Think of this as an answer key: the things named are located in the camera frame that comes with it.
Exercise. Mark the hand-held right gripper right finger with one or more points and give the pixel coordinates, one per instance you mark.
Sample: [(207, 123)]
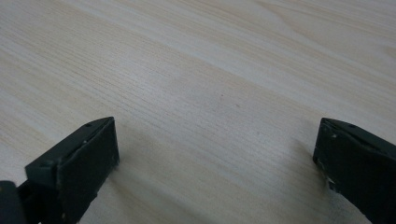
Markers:
[(358, 168)]

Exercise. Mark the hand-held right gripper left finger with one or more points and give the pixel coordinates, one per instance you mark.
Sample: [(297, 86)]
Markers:
[(81, 161)]

